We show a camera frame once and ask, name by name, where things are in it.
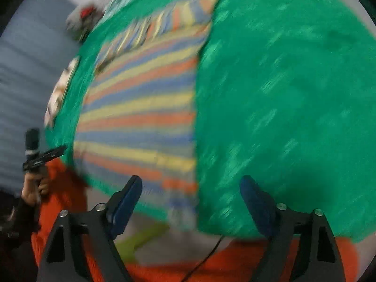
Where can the striped knitted sweater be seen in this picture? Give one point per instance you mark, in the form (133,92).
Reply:
(138,108)

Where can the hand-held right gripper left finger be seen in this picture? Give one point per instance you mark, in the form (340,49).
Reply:
(126,202)

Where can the grey-blue curtain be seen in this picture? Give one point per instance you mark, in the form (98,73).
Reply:
(23,79)

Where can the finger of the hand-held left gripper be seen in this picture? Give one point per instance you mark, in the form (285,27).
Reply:
(54,153)

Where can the person's left forearm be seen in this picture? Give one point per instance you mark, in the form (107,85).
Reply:
(17,217)

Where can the orange blanket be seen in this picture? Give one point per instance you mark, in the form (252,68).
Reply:
(64,199)

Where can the brown chevron pillow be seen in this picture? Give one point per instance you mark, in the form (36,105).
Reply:
(60,94)

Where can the grey knitted cloth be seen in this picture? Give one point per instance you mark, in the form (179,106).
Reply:
(77,28)

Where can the red cloth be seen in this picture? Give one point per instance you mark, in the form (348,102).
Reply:
(87,12)

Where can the green patterned blanket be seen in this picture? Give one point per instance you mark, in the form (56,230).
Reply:
(279,108)

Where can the yellow-green cloth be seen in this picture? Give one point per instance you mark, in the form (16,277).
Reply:
(141,238)

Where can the person's left hand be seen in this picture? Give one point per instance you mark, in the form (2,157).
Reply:
(32,192)

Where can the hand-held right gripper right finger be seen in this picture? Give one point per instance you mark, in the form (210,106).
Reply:
(258,205)

